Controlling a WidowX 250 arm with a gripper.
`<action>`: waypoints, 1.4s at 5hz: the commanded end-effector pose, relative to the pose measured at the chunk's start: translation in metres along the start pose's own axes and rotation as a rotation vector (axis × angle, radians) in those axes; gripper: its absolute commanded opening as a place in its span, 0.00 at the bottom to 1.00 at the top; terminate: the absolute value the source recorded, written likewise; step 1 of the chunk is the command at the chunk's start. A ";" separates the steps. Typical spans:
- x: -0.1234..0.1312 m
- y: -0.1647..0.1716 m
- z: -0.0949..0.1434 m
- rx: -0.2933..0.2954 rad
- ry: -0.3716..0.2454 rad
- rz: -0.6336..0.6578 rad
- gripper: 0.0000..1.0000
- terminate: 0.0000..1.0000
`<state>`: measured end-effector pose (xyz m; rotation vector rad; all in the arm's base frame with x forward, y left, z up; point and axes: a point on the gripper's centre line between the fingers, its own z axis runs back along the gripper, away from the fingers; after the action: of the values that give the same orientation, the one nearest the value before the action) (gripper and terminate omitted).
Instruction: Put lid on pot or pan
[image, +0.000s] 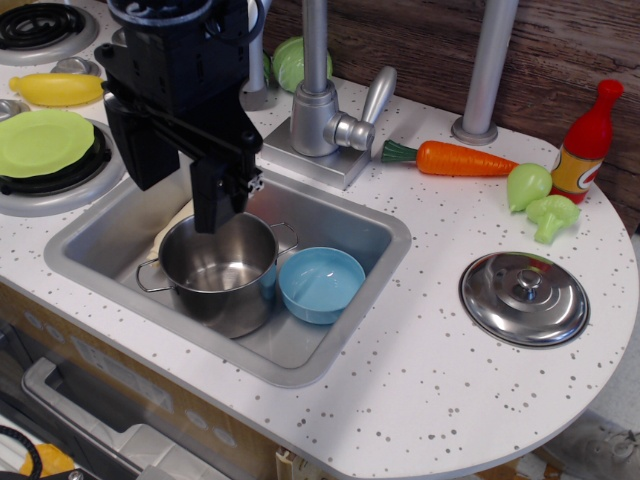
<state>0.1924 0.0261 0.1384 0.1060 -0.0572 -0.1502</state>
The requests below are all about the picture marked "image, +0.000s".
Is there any front left stove burner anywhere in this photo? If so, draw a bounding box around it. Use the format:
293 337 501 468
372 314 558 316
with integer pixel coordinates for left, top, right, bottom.
0 118 129 218

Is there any light blue bowl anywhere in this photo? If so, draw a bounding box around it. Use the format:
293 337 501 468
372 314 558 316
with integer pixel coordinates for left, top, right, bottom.
278 247 366 325

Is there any silver stove knob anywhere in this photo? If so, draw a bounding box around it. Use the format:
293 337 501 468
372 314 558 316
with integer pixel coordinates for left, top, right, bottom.
0 99 30 122
51 56 101 77
111 28 127 47

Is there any right silver post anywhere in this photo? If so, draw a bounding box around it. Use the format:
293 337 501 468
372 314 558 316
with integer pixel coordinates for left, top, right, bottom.
451 0 519 146

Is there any silver post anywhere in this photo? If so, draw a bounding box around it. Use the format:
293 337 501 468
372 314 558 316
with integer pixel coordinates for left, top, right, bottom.
451 0 519 146
240 33 268 112

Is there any steel pot lid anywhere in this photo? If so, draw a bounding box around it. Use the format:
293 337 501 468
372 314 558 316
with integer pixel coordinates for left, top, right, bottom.
459 252 590 348

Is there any silver sink basin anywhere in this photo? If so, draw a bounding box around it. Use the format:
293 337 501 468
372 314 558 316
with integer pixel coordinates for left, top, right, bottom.
45 173 411 388

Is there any orange toy carrot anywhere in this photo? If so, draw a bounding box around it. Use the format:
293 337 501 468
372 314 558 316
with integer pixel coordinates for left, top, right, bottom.
381 140 518 177

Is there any red toy sauce bottle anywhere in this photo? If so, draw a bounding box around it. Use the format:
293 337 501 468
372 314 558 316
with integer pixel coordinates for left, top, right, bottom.
551 79 624 204

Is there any stove burner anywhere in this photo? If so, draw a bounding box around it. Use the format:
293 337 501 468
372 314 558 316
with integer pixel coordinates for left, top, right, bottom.
1 2 99 66
0 118 129 218

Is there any green toy cabbage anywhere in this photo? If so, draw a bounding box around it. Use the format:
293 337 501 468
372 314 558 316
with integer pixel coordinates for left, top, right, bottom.
263 36 304 93

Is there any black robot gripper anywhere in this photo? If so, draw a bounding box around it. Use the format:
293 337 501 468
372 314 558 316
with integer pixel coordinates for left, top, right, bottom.
94 1 264 233

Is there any toy oven door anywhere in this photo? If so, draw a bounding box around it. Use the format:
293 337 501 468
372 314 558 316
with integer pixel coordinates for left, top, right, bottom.
1 322 278 479

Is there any green toy broccoli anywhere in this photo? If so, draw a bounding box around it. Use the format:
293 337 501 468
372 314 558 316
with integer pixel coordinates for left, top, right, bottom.
525 195 581 244

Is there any light green plate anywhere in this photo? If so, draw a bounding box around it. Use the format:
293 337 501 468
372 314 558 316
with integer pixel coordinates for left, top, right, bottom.
1 110 95 178

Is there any stainless steel pot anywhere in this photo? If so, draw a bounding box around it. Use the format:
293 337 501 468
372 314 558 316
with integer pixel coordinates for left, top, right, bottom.
136 213 299 339

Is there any yellow object under counter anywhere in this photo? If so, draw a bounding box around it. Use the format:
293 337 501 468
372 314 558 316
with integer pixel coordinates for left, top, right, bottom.
35 444 76 479

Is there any silver toy faucet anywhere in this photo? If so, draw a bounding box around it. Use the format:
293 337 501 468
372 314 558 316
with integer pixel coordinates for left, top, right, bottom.
261 1 397 190

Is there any left silver post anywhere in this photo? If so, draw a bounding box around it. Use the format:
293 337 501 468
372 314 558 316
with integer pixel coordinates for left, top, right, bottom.
240 33 268 112

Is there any yellow toy banana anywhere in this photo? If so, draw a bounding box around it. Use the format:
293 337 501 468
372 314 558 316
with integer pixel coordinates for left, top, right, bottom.
9 73 103 107

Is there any light green toy pear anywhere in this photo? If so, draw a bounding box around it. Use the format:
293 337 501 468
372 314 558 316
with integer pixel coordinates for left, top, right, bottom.
507 163 552 212

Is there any back left stove burner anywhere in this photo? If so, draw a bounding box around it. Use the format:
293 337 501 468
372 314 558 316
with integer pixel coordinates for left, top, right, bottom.
1 2 99 66

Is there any black cable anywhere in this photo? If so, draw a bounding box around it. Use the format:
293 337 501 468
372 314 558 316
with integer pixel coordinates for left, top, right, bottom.
0 425 42 480

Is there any white toy daikon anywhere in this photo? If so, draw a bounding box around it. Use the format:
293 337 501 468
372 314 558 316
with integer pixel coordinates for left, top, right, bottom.
141 200 194 266

